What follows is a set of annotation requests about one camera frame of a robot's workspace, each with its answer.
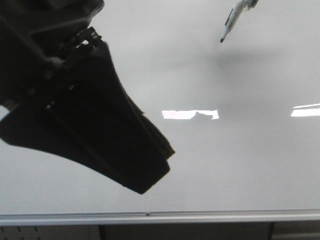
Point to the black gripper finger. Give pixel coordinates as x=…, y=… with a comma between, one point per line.
x=101, y=119
x=37, y=124

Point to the white black whiteboard marker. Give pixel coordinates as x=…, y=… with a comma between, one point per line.
x=235, y=12

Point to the white whiteboard with aluminium frame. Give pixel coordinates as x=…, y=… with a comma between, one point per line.
x=243, y=116

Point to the grey perforated panel below board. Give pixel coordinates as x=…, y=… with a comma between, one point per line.
x=59, y=232

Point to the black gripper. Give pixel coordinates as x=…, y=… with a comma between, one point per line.
x=36, y=36

